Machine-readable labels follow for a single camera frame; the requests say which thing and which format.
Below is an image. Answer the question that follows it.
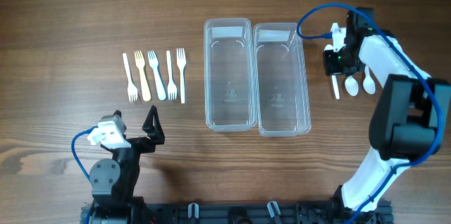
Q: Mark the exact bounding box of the small white fork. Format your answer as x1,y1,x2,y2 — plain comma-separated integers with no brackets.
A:
166,50,178,101

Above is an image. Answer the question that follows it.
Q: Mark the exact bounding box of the left clear plastic container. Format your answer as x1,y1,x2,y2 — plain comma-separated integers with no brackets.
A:
204,18,257,132

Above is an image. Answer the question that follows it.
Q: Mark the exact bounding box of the white spoon thin handle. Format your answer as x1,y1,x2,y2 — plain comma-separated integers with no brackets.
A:
345,75,359,97

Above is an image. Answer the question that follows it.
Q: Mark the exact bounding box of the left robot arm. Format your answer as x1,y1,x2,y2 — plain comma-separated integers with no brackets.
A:
80,106,165,224

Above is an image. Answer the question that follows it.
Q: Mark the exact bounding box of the clear plastic container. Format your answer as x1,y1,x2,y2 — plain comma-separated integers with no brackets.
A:
254,23,311,137
204,18,257,132

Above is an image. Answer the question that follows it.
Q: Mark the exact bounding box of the white spoon bowl up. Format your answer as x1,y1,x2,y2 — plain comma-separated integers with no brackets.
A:
323,44,340,100

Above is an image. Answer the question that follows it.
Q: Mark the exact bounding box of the right blue cable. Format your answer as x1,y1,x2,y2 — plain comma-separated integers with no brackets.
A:
296,2,445,224

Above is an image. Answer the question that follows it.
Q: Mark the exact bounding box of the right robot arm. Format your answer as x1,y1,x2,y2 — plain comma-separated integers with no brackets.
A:
323,7,450,223

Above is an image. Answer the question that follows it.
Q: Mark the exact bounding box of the white spoon wide handle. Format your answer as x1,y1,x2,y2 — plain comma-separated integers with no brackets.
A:
363,66,376,94

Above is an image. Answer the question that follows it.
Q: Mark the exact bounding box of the white fork tines down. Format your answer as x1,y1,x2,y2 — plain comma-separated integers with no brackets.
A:
123,53,138,102

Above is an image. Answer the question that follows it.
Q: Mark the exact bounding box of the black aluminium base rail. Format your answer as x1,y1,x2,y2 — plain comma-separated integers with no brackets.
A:
79,201,395,224

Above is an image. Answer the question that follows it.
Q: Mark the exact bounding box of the blue cable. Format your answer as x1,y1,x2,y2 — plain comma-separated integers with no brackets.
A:
70,126,97,184
296,2,445,224

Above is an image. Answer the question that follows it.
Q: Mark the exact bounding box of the light blue fork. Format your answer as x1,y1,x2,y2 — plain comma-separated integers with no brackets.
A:
147,50,166,101

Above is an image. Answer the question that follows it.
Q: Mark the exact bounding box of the left blue cable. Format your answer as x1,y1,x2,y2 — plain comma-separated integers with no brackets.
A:
70,126,97,184

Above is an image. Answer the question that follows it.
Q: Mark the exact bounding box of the slim white fork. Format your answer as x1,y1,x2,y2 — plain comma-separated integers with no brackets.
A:
176,48,187,104

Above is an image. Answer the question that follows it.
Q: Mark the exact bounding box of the right clear plastic container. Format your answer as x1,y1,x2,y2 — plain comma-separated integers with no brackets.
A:
254,23,311,137

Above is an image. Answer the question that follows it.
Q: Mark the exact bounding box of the cream yellow fork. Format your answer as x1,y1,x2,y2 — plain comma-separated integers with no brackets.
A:
134,51,152,101

